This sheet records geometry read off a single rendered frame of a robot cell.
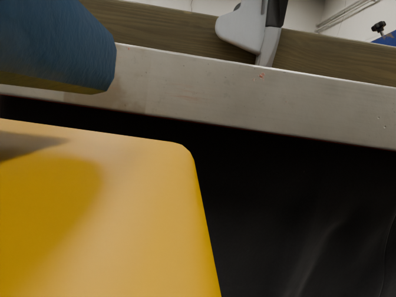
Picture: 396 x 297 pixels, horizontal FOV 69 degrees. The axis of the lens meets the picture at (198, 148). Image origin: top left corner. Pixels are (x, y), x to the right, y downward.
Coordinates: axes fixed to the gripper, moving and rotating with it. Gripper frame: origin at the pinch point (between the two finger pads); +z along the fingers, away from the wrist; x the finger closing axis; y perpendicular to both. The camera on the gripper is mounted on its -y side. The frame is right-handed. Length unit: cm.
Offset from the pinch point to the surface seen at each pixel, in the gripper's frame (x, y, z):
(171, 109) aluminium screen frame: 13.6, 8.3, 4.2
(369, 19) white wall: -319, -205, -125
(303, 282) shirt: 3.2, -6.8, 20.8
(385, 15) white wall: -291, -204, -121
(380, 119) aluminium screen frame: 13.7, -4.4, 3.5
